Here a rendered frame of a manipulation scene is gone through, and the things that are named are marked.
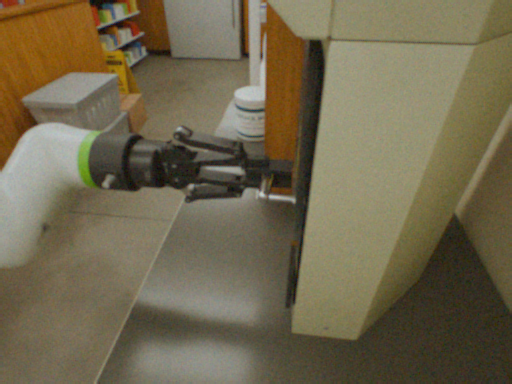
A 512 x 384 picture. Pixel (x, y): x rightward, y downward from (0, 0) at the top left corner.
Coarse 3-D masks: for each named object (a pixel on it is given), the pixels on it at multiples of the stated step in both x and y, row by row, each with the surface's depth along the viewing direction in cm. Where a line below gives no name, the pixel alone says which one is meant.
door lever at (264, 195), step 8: (264, 176) 45; (272, 176) 45; (264, 184) 43; (256, 192) 42; (264, 192) 42; (272, 192) 42; (264, 200) 42; (272, 200) 42; (280, 200) 42; (288, 200) 42
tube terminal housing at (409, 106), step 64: (384, 0) 23; (448, 0) 22; (384, 64) 25; (448, 64) 25; (320, 128) 30; (384, 128) 29; (448, 128) 29; (320, 192) 34; (384, 192) 33; (448, 192) 42; (320, 256) 41; (384, 256) 39; (320, 320) 50
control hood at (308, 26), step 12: (276, 0) 23; (288, 0) 23; (300, 0) 23; (312, 0) 23; (324, 0) 23; (288, 12) 24; (300, 12) 24; (312, 12) 24; (324, 12) 24; (288, 24) 25; (300, 24) 24; (312, 24) 24; (324, 24) 24; (300, 36) 25; (312, 36) 25; (324, 36) 25
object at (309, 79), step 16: (304, 80) 49; (304, 96) 34; (304, 112) 30; (304, 128) 31; (304, 144) 32; (304, 160) 33; (304, 176) 34; (288, 272) 45; (288, 288) 47; (288, 304) 50
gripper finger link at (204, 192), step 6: (198, 186) 51; (204, 186) 51; (210, 186) 51; (216, 186) 50; (198, 192) 50; (204, 192) 50; (210, 192) 49; (216, 192) 49; (222, 192) 49; (228, 192) 49; (234, 192) 48; (240, 192) 48; (186, 198) 50; (192, 198) 50; (198, 198) 50; (204, 198) 50; (210, 198) 50; (216, 198) 50; (222, 198) 49; (228, 198) 49
